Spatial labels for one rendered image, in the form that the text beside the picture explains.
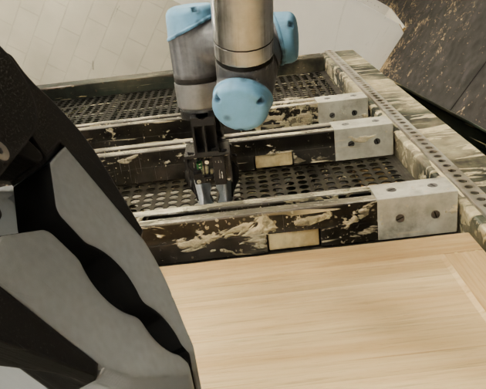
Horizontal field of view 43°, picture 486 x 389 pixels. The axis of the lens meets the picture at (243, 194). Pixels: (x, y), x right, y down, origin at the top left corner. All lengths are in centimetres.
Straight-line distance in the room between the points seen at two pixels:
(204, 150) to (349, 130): 45
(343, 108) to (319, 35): 294
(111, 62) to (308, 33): 235
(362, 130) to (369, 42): 322
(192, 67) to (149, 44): 510
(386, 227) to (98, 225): 81
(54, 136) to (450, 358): 59
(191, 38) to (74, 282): 76
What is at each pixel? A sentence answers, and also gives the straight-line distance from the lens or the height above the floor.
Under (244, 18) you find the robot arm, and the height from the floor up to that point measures 134.
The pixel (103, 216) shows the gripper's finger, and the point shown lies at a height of 140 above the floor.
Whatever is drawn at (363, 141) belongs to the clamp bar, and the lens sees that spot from 133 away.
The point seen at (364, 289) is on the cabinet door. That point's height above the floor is 104.
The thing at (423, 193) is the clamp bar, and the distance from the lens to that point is 98.
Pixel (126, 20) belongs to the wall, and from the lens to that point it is 600.
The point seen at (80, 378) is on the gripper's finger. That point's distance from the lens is 16.
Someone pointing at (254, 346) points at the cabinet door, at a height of 117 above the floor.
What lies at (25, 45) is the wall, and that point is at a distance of 634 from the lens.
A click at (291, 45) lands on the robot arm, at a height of 125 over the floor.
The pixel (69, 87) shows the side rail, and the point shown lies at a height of 166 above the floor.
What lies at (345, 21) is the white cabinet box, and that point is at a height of 40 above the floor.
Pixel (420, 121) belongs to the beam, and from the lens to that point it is 141.
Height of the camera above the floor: 140
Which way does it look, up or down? 12 degrees down
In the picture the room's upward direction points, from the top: 65 degrees counter-clockwise
